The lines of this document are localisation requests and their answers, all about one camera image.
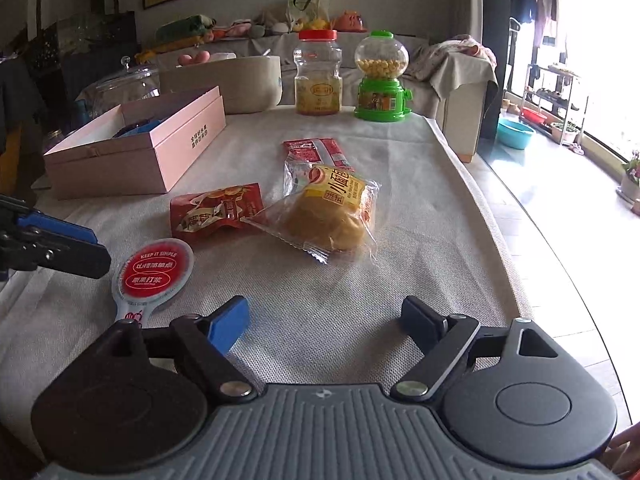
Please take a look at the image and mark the beige covered sofa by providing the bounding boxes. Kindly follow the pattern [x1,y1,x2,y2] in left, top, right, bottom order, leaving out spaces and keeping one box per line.
[135,32,498,163]

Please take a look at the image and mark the orange plush toy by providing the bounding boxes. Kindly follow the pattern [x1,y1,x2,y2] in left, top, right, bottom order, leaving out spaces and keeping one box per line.
[332,10,368,33]

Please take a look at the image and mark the clear jar with red lid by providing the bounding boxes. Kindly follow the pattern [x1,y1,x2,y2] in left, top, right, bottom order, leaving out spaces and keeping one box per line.
[292,29,343,117]

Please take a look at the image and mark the small potted plant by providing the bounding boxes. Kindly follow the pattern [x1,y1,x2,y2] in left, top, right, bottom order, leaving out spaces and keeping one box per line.
[620,150,640,206]

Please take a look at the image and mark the white tote bag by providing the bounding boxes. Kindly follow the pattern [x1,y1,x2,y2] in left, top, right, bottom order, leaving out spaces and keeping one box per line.
[286,0,331,33]

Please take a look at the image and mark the bread in clear packet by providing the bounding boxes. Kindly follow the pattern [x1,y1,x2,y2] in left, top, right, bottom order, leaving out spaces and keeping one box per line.
[240,160,382,266]

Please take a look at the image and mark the green gumball machine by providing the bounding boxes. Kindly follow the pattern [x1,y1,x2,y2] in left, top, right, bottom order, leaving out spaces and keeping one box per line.
[353,30,413,123]

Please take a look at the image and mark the pink plush toy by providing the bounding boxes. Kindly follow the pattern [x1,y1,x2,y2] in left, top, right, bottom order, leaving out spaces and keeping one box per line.
[212,19,256,40]

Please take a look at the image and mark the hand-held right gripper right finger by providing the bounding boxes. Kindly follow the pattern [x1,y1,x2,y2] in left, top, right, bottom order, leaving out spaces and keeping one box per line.
[390,295,561,403]

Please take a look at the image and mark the small red snack packet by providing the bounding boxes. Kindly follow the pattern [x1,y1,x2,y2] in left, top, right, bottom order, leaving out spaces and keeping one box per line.
[170,182,265,247]

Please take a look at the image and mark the pink cardboard box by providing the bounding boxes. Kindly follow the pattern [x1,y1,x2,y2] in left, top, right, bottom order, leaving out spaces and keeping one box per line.
[42,85,227,201]

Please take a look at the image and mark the clear glass dome lid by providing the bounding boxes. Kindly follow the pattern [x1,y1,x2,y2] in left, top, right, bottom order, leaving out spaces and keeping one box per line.
[80,56,161,116]

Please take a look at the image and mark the green yellow plush toy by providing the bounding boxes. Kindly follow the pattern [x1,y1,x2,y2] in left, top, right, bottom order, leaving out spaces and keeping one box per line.
[155,14,216,43]

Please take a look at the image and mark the long red snack packet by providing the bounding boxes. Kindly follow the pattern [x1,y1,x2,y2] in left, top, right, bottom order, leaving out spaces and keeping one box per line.
[282,137,356,173]

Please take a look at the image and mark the spoon shaped red white packet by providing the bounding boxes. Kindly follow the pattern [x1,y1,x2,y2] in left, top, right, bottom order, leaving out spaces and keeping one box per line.
[111,237,195,331]

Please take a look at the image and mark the blue plastic basin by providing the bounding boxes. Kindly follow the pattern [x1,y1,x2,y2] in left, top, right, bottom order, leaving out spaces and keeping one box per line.
[497,117,537,151]

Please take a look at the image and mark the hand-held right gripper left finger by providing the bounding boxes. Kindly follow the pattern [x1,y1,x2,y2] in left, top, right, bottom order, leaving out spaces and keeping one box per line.
[102,296,256,403]

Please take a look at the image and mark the person's right hand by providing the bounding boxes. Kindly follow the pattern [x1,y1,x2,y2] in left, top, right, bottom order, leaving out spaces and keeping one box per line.
[602,425,640,476]

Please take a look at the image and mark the window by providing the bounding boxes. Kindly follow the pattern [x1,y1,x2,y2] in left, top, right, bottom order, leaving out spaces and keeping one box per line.
[550,0,640,171]

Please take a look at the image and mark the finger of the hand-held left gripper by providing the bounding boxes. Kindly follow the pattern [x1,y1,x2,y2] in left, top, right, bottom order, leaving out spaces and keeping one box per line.
[0,195,98,244]
[0,234,112,279]

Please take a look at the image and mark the beige round container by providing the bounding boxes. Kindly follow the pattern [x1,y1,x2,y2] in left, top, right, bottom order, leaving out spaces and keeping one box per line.
[159,55,283,115]

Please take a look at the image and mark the flowered blanket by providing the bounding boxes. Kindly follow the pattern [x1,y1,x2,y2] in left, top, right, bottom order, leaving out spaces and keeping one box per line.
[405,35,496,98]

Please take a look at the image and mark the hanging clothes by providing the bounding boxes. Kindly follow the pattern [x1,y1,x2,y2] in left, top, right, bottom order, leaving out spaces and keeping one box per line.
[510,0,566,51]

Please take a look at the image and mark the dark cabinet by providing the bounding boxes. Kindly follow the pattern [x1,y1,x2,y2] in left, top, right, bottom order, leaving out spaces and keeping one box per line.
[25,0,138,106]

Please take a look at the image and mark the metal shelf rack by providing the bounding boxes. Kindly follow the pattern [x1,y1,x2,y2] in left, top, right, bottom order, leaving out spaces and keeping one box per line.
[522,62,591,146]

